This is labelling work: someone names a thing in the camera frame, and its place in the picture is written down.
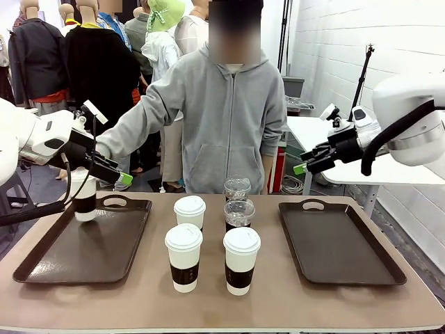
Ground person in gray hoodie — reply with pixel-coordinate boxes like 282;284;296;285
95;0;289;196

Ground iced coffee cup dome lid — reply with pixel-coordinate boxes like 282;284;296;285
223;175;252;202
223;198;257;233

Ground white cable coil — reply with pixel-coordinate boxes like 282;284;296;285
280;173;305;196

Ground thick black right arm hose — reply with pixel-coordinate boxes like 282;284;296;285
360;99;445;177

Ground thick black arm hose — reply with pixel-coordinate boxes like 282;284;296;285
0;152;72;227
360;99;445;177

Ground thin black camera cable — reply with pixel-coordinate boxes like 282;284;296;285
71;114;99;206

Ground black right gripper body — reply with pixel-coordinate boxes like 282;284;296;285
328;127;362;164

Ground green sun hat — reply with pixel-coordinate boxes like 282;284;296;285
146;0;186;34

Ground person's left hand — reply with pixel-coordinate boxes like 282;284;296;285
261;154;275;195

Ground person's left forearm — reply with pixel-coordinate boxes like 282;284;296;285
259;104;289;157

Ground person's right forearm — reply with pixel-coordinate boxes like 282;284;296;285
95;100;164;161

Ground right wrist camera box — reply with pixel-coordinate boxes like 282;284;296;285
319;103;343;128

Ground bystander in blue shirt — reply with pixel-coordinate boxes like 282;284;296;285
97;0;133;51

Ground thick black left arm hose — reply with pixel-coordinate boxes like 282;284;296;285
0;152;72;227

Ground white side table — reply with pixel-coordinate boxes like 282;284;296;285
286;116;445;218

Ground red floor object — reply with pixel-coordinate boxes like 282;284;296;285
267;145;288;194

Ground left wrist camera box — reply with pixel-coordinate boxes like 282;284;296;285
74;100;108;126

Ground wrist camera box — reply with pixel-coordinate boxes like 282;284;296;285
319;103;343;128
74;100;108;126

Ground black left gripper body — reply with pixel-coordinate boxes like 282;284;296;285
64;131;98;177

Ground mannequin in black sweater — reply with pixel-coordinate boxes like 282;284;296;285
64;0;142;136

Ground gray plastic bin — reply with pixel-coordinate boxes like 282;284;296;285
281;75;305;102

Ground black tripod stand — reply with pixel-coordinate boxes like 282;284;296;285
347;43;376;121

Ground white paper coffee cup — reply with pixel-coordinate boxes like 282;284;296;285
164;223;204;294
68;167;98;223
222;227;261;296
173;195;207;232

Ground black light stand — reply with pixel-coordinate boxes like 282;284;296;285
277;0;293;74

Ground mannequin in dark jacket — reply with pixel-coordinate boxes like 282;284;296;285
8;0;69;116

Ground mannequin in white jacket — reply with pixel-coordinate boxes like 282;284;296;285
140;29;184;192

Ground dark brown serving tray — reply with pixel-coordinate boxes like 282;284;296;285
278;198;407;286
13;194;153;285

